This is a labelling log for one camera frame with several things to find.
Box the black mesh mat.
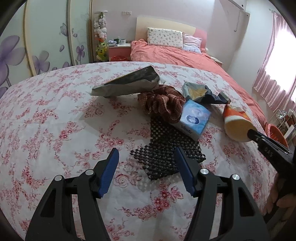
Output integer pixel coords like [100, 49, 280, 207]
[130, 116, 206, 181]

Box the blue tissue pack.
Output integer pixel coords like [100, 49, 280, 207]
[173, 100, 211, 141]

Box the orange white snack bag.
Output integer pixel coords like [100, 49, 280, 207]
[222, 104, 257, 143]

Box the yellow lemon snack wrapper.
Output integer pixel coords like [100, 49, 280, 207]
[91, 66, 160, 97]

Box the person's right hand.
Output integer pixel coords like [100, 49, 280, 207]
[263, 173, 296, 215]

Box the orange plastic laundry basket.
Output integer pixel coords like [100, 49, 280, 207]
[265, 123, 288, 148]

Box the brown knitted scrunchie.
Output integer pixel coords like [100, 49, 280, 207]
[137, 85, 186, 123]

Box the pink floral tablecloth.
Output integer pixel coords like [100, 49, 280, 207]
[0, 61, 278, 241]

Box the navy yellow small wrapper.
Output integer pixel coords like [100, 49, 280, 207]
[182, 82, 231, 104]

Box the pink window curtain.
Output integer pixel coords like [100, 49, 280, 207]
[252, 12, 295, 111]

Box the pink right nightstand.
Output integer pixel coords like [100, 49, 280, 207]
[210, 56, 223, 67]

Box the pink nightstand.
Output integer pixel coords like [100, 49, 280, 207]
[210, 56, 223, 67]
[108, 43, 131, 61]

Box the red bin under nightstand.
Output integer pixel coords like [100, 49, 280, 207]
[110, 56, 128, 62]

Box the pink left nightstand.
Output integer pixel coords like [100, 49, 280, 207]
[108, 43, 131, 61]

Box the striped pink pillow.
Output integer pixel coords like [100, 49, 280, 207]
[183, 34, 202, 54]

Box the bed with coral duvet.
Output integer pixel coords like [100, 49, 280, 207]
[130, 16, 267, 127]

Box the white floral pillow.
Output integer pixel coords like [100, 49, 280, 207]
[147, 28, 183, 49]

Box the stuffed toys hanging column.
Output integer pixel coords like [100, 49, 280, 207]
[93, 11, 108, 62]

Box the floral sliding wardrobe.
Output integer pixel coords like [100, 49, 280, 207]
[1, 1, 92, 94]

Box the white wire rack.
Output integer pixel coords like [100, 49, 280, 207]
[269, 109, 295, 141]

